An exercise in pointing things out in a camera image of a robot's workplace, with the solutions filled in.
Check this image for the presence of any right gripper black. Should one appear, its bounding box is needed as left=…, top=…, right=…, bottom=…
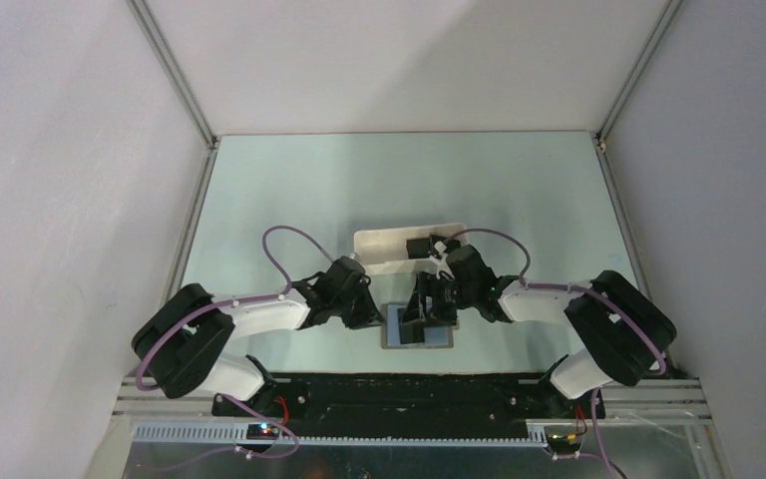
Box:
left=398, top=271, right=476, bottom=329

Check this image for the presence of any beige card holder wallet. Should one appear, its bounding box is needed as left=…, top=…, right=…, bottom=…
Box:
left=381, top=303, right=454, bottom=349

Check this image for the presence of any white plastic tray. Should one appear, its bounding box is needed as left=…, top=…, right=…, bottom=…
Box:
left=353, top=223, right=466, bottom=275

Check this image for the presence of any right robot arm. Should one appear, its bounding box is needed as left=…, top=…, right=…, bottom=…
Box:
left=396, top=245, right=676, bottom=417

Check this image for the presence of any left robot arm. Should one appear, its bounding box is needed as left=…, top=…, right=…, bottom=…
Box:
left=131, top=256, right=384, bottom=416

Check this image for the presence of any black credit cards stack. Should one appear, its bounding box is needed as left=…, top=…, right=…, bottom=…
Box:
left=406, top=235, right=444, bottom=259

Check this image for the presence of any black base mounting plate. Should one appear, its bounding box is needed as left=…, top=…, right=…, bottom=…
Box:
left=247, top=373, right=605, bottom=440

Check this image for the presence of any left circuit board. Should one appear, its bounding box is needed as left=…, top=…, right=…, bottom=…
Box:
left=246, top=423, right=281, bottom=440

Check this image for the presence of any circuit board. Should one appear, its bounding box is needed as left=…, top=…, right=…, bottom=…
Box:
left=246, top=423, right=281, bottom=440
left=548, top=433, right=583, bottom=443

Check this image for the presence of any right circuit board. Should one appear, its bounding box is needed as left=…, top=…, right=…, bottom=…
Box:
left=548, top=433, right=583, bottom=443

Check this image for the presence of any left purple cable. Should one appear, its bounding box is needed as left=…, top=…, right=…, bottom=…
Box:
left=134, top=225, right=338, bottom=461

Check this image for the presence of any aluminium frame rail front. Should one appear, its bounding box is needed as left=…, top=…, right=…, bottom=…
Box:
left=112, top=376, right=715, bottom=451

